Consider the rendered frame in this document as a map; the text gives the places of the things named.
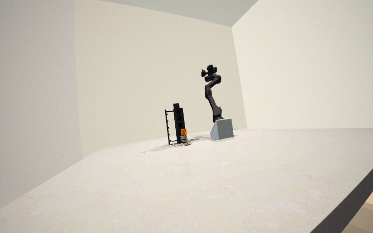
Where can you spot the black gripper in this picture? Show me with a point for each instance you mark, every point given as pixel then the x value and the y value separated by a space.
pixel 204 73

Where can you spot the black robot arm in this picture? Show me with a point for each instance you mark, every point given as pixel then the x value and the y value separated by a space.
pixel 215 79

